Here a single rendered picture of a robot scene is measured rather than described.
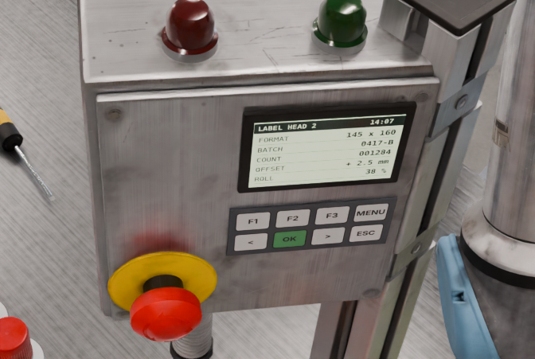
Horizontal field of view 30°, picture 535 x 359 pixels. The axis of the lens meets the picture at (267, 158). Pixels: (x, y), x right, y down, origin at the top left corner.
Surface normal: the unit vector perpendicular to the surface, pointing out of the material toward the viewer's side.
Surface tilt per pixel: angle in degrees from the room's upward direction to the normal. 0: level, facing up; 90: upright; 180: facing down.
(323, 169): 90
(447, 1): 0
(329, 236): 90
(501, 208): 85
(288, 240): 90
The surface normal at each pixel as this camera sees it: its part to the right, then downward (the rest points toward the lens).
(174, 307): 0.32, 0.10
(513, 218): -0.62, 0.43
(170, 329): 0.15, 0.74
